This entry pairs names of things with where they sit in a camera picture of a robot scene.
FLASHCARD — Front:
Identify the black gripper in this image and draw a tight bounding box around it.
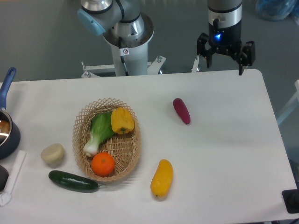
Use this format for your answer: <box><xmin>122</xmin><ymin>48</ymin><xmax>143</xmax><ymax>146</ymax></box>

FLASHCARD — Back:
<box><xmin>197</xmin><ymin>22</ymin><xmax>255</xmax><ymax>76</ymax></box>

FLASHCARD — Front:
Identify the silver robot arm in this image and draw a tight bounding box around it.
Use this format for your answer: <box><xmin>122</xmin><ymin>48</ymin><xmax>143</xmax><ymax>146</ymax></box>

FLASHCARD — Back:
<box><xmin>77</xmin><ymin>0</ymin><xmax>256</xmax><ymax>76</ymax></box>

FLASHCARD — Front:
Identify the yellow mango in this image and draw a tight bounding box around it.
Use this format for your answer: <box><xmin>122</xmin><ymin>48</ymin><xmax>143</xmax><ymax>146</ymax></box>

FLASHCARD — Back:
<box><xmin>150</xmin><ymin>159</ymin><xmax>174</xmax><ymax>201</ymax></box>

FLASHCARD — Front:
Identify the blue plastic bag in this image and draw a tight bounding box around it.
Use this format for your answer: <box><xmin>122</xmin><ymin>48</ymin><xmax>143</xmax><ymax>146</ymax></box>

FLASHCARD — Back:
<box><xmin>255</xmin><ymin>0</ymin><xmax>299</xmax><ymax>21</ymax></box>

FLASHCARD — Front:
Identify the purple sweet potato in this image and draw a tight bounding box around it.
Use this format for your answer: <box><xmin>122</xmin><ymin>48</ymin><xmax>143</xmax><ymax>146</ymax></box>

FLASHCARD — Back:
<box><xmin>173</xmin><ymin>98</ymin><xmax>191</xmax><ymax>125</ymax></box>

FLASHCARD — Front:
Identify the yellow bell pepper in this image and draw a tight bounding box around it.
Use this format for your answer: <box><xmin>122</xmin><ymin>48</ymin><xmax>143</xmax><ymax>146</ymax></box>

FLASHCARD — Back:
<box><xmin>111</xmin><ymin>107</ymin><xmax>135</xmax><ymax>135</ymax></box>

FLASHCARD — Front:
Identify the woven wicker basket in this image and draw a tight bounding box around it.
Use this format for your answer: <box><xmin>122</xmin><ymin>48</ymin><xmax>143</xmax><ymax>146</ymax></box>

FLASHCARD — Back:
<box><xmin>72</xmin><ymin>98</ymin><xmax>142</xmax><ymax>182</ymax></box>

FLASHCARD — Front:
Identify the green bok choy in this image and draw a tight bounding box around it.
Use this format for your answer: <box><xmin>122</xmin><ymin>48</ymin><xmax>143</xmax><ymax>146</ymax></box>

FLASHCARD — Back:
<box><xmin>83</xmin><ymin>112</ymin><xmax>114</xmax><ymax>157</ymax></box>

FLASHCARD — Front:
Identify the black device at edge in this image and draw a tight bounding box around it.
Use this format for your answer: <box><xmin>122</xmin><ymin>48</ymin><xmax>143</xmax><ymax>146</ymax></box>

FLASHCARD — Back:
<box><xmin>282</xmin><ymin>189</ymin><xmax>299</xmax><ymax>214</ymax></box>

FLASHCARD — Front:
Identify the orange tangerine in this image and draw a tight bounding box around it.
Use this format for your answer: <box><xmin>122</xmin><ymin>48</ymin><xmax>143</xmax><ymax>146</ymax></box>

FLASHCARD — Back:
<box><xmin>91</xmin><ymin>152</ymin><xmax>115</xmax><ymax>176</ymax></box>

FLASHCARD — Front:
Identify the beige round potato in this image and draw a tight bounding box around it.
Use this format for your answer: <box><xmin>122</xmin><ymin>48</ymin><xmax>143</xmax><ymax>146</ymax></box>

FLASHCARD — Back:
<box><xmin>41</xmin><ymin>143</ymin><xmax>65</xmax><ymax>168</ymax></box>

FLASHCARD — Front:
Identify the dark green cucumber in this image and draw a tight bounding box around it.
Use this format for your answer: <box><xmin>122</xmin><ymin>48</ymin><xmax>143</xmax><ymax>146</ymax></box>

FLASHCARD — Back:
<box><xmin>48</xmin><ymin>170</ymin><xmax>100</xmax><ymax>193</ymax></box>

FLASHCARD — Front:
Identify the blue saucepan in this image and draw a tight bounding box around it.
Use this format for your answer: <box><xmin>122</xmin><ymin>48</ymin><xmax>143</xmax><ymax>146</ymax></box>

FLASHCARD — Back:
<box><xmin>0</xmin><ymin>67</ymin><xmax>21</xmax><ymax>160</ymax></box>

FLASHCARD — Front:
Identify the dark round object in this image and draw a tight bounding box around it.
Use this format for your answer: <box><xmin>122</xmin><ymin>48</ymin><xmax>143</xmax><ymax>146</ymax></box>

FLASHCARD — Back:
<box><xmin>0</xmin><ymin>165</ymin><xmax>9</xmax><ymax>191</ymax></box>

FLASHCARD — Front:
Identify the white frame at right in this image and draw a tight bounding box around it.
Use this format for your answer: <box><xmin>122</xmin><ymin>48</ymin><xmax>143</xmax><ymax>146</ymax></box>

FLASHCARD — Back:
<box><xmin>277</xmin><ymin>80</ymin><xmax>299</xmax><ymax>125</ymax></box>

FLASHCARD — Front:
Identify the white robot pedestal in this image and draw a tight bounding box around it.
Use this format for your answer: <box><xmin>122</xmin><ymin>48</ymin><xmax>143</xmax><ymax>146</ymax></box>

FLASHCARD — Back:
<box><xmin>81</xmin><ymin>41</ymin><xmax>166</xmax><ymax>78</ymax></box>

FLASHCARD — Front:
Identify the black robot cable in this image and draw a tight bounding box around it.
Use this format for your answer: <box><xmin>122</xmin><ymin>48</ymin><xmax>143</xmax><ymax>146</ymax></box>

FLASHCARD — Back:
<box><xmin>118</xmin><ymin>37</ymin><xmax>129</xmax><ymax>77</ymax></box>

